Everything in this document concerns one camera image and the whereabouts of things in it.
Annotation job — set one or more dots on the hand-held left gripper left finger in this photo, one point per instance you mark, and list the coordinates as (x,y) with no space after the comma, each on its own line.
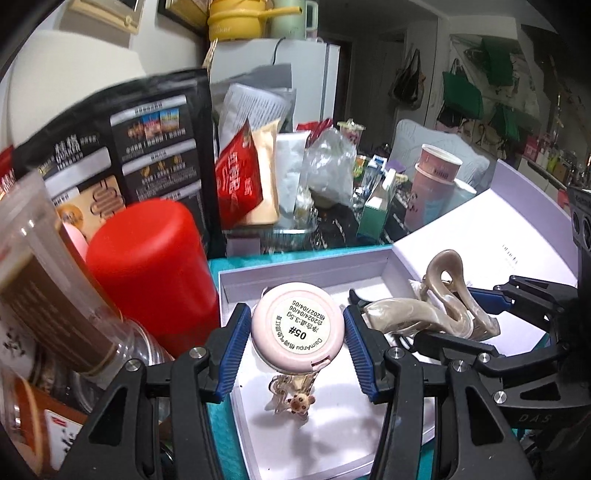
(233,350)

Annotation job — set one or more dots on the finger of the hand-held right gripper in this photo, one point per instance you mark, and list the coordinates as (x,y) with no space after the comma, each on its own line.
(482,295)
(434,341)

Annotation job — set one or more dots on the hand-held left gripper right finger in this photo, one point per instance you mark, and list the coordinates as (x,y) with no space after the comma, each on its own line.
(358,355)

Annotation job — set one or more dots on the beige marbled hair claw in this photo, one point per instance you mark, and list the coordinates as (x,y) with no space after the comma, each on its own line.
(406,314)

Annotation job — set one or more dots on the round pink compact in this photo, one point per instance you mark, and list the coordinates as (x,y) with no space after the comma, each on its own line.
(298,330)

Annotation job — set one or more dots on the clear bear charm hair clip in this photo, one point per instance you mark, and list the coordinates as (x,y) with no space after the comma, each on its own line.
(298,402)

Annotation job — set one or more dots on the white hinged gift box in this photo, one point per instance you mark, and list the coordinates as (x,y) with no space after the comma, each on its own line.
(323,438)

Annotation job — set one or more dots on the red canister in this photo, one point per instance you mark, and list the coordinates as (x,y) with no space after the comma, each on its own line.
(152,277)

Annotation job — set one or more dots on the green and white carton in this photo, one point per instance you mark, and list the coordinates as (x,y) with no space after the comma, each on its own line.
(376,217)

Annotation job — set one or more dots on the clear plastic tray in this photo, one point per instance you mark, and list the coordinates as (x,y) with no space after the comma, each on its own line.
(286,228)

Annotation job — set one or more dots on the row of colourful bottles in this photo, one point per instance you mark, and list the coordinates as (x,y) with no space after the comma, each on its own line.
(554,161)

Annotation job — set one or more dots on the beige pouch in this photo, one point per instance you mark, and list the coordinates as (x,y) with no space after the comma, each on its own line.
(268,184)

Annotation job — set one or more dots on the grey padded chair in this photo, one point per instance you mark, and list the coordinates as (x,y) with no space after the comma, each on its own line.
(415,138)

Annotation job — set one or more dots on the green tote bag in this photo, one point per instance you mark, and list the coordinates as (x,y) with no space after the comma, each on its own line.
(505,122)
(461,94)
(498,62)

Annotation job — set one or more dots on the red snack packet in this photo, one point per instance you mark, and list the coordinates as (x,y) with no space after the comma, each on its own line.
(240,175)

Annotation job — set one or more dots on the white pouch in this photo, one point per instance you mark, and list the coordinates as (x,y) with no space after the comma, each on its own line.
(291,170)

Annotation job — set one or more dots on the clear plastic bag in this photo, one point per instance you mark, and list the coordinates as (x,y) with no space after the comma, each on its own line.
(330,166)

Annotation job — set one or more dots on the pink plastic item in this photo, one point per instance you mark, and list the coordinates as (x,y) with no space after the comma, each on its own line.
(76,237)

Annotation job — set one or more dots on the group of clear plastic jars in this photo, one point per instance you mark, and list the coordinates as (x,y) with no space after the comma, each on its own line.
(41,286)

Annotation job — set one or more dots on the small lidded pink cup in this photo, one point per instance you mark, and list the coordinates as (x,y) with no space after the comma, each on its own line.
(352,131)

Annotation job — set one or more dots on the black hanging bag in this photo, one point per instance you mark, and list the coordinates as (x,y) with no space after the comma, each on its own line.
(408,81)

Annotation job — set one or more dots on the black printed snack bag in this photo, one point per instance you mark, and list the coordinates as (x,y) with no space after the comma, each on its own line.
(138,138)

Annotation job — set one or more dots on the printed paper sheet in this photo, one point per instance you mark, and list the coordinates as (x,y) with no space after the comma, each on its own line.
(249,104)

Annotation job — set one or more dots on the white refrigerator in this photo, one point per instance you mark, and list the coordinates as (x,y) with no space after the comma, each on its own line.
(304,64)

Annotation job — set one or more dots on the yellow enamel pot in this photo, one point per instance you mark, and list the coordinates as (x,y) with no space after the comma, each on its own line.
(235,18)

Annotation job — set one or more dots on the dark picture frame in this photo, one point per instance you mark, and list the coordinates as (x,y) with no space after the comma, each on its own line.
(180,11)

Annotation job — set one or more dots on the cream wall panel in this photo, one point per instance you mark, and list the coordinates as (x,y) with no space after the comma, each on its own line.
(111,11)

